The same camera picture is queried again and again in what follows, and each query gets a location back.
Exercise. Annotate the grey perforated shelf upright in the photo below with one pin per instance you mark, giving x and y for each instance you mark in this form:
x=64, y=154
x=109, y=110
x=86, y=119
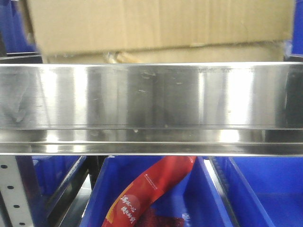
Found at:
x=13, y=193

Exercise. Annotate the large brown cardboard box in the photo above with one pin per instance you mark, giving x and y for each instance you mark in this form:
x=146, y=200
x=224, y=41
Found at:
x=159, y=31

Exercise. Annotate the peeling clear packing tape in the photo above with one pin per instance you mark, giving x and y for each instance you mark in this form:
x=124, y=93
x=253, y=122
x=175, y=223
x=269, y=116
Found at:
x=115, y=57

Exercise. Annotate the blue plastic bin center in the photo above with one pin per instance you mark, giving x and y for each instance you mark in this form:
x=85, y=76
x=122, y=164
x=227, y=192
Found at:
x=194, y=202

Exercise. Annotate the blue plastic bin left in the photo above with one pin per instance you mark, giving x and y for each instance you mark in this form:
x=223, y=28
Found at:
x=51, y=183

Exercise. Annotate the blue plastic bin right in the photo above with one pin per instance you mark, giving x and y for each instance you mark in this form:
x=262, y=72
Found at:
x=263, y=191

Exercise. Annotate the stainless steel shelf edge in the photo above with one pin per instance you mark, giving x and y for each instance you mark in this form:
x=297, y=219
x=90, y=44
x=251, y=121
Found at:
x=208, y=109

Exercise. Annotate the blue bin upper right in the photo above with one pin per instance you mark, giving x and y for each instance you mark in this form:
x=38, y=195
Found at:
x=297, y=40

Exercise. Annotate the blue plastic bin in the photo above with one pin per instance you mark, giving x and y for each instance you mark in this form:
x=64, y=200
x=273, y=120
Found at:
x=194, y=202
x=263, y=191
x=51, y=183

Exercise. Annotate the blue bin upper left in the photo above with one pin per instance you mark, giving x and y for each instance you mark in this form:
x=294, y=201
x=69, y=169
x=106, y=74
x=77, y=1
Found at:
x=12, y=28

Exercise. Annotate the red snack bag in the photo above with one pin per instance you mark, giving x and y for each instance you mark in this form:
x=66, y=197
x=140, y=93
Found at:
x=145, y=189

